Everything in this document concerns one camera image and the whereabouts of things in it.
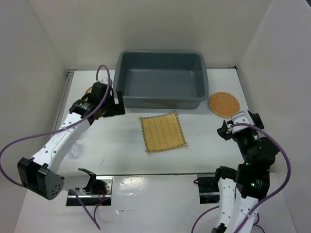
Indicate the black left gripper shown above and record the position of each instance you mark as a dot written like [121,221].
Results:
[117,109]

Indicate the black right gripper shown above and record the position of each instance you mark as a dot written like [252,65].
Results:
[223,130]

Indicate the square bamboo mat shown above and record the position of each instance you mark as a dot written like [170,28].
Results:
[162,133]

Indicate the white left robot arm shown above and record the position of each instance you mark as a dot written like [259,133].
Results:
[39,173]

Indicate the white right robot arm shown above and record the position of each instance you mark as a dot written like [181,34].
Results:
[240,189]

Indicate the grey plastic bin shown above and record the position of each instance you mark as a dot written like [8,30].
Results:
[161,79]

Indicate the round orange woven coaster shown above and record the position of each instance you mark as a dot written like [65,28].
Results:
[224,104]

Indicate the round bamboo coaster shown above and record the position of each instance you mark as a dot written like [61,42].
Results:
[88,90]

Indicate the clear plastic cup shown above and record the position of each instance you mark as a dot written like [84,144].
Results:
[75,151]

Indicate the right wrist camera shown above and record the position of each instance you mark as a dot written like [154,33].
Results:
[239,118]

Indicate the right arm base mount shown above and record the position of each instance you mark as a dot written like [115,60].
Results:
[208,188]

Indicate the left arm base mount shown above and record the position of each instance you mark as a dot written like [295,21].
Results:
[100,193]

